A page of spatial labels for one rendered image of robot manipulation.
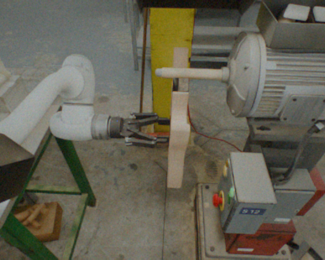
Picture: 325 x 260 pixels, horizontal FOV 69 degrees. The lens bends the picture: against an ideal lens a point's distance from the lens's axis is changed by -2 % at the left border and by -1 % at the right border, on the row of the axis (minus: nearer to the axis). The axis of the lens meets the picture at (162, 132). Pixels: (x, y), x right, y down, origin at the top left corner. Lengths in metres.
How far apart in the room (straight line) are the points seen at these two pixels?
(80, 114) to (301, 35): 0.66
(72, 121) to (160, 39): 1.00
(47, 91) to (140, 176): 1.41
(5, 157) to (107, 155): 1.98
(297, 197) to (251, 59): 0.53
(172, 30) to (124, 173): 1.14
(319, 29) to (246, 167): 0.37
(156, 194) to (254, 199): 1.32
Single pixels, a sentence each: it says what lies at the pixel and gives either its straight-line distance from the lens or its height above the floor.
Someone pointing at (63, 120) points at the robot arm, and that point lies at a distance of 0.86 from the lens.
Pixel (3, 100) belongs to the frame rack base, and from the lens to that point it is 1.10.
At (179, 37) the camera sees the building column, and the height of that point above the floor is 0.97.
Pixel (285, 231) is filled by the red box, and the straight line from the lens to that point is 1.24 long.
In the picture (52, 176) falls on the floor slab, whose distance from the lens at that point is 2.17.
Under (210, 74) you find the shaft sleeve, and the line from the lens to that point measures 0.75.
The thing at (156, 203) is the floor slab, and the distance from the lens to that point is 1.86.
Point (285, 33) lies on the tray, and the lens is 0.66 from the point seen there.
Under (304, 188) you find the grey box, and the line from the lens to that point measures 0.97.
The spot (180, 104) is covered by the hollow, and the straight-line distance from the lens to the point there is 0.69.
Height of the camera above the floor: 1.65
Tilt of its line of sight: 46 degrees down
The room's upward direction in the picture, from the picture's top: straight up
